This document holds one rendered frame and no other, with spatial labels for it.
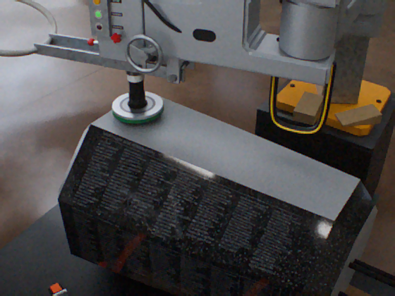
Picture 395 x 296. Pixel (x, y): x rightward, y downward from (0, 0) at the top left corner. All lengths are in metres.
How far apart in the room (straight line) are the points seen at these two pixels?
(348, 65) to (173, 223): 1.11
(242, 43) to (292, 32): 0.18
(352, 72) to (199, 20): 0.94
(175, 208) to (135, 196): 0.17
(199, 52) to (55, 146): 1.95
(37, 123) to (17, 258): 1.36
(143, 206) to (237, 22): 0.76
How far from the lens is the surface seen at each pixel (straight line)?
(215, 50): 1.70
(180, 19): 1.70
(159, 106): 2.05
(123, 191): 1.92
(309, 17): 1.58
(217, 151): 1.88
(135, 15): 1.76
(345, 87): 2.39
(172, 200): 1.82
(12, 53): 2.10
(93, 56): 1.99
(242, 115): 3.70
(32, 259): 2.70
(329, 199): 1.72
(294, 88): 2.49
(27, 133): 3.69
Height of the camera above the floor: 1.96
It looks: 36 degrees down
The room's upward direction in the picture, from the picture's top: straight up
